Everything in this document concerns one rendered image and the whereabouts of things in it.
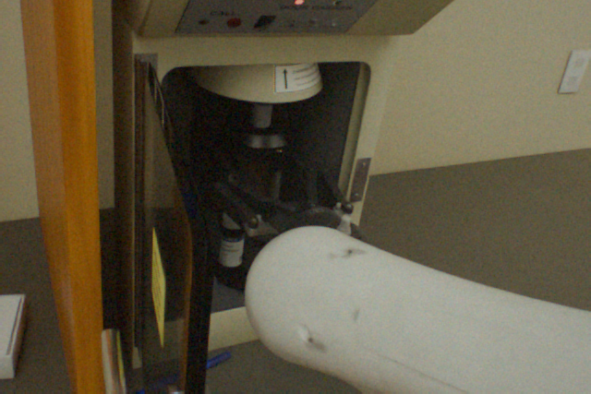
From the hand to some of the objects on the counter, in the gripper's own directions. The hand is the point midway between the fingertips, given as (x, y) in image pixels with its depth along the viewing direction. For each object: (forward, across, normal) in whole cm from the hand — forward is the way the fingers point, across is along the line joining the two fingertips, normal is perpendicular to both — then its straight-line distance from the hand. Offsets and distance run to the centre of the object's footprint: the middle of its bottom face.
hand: (257, 164), depth 83 cm
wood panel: (+9, +24, +26) cm, 37 cm away
